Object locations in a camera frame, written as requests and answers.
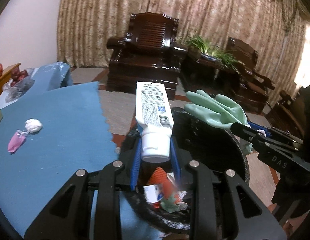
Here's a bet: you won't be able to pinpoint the white blue carton box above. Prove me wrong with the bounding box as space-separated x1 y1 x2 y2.
144 184 164 204

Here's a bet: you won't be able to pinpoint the orange foam net sleeve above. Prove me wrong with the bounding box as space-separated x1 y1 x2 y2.
146 167 184 203

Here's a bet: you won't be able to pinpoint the white toothpaste tube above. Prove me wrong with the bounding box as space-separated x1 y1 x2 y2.
135 81 174 163

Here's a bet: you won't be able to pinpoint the pink face mask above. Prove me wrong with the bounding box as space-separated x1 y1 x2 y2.
7 130 29 154

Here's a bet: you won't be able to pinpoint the white tissue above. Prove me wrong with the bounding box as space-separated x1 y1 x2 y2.
25 119 43 133

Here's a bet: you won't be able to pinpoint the black lined trash bin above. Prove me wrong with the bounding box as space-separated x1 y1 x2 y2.
124 107 249 234

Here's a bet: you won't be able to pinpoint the dark wooden armchair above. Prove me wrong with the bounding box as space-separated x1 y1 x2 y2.
226 37 275 114
106 12 188 100

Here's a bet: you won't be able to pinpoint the dark wooden side table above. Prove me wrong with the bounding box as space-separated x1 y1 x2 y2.
180 51 240 96

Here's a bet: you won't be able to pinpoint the green potted plant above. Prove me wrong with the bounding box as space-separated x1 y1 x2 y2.
184 34 241 73

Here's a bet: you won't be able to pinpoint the beige patterned curtain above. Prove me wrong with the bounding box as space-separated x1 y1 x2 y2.
57 0 310 104

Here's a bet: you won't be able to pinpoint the glass fruit bowl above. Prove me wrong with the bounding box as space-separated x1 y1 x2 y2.
3 68 35 102

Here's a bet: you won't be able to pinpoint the light blue tablecloth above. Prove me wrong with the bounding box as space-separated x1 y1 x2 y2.
0 62 73 109

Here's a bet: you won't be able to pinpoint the dark red apples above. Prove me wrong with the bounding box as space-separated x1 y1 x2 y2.
10 67 28 87

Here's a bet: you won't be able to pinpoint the wooden tv cabinet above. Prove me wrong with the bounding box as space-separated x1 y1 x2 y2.
0 63 20 95

